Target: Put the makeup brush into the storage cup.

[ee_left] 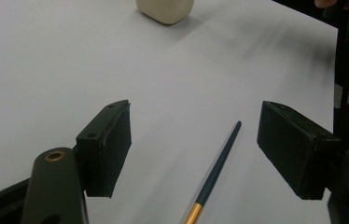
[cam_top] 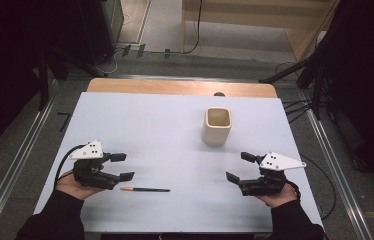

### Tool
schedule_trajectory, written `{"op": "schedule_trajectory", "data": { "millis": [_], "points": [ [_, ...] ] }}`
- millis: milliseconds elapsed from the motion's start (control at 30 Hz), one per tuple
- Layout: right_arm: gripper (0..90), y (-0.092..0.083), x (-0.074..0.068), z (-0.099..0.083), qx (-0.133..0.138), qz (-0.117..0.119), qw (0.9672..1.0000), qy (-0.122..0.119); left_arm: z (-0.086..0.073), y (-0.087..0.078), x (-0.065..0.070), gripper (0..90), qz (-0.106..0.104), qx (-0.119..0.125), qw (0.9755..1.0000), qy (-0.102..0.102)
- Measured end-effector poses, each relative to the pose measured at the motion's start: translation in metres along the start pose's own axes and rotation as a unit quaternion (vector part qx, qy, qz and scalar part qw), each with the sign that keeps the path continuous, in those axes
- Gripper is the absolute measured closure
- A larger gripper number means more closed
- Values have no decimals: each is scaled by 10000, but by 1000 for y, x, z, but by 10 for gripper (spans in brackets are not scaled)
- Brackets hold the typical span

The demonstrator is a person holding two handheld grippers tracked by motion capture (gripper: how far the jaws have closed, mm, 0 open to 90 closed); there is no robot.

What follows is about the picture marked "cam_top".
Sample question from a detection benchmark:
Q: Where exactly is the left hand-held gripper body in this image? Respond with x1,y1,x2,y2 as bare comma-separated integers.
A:
68,139,121,191

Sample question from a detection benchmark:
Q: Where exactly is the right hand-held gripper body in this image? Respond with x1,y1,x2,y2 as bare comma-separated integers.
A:
238,151,307,197

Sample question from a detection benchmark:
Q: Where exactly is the black pencil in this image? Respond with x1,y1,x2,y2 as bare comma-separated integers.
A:
119,186,171,193

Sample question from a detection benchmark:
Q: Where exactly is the person's right hand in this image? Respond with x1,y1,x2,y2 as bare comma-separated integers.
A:
254,181,299,210

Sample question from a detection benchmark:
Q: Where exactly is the person's left hand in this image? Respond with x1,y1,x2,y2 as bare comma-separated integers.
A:
55,164,107,201

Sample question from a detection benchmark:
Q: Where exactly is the beige square cup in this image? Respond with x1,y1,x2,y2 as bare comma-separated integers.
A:
201,106,233,146

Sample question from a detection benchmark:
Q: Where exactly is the white board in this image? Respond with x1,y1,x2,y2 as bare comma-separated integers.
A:
33,92,325,234

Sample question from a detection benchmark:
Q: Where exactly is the wooden table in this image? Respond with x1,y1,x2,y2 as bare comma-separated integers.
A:
86,77,279,99

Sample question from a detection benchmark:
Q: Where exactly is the black metal stand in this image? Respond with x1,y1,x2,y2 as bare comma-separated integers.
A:
37,46,109,112
258,54,330,122

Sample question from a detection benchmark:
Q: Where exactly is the dark cabinet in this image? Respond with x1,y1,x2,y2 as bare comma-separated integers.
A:
76,0,125,65

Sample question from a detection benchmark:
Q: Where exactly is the light wooden furniture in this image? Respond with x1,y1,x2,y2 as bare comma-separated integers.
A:
180,0,340,63

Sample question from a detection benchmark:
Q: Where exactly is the black curtain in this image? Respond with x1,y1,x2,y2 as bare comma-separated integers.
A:
0,0,83,163
318,0,374,188

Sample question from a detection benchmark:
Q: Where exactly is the right hand-held gripper black cable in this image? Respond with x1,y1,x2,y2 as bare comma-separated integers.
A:
285,179,302,202

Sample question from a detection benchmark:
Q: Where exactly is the hand-held gripper black cable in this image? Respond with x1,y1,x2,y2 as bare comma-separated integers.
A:
285,179,302,202
53,144,87,189

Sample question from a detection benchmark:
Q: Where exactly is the left hand-held gripper black cable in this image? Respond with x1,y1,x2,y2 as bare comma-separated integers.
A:
53,144,87,189

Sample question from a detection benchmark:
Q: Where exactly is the thin black floor cable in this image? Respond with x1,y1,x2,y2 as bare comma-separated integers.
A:
299,153,338,222

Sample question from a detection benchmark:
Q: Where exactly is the metal floor rail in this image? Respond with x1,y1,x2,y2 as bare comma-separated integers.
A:
0,96,57,240
299,91,374,240

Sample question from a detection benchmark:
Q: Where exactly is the white floor cable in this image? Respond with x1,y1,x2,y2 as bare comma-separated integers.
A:
96,48,124,76

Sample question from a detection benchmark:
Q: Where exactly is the black hanging cable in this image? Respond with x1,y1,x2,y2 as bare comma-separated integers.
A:
182,0,204,55

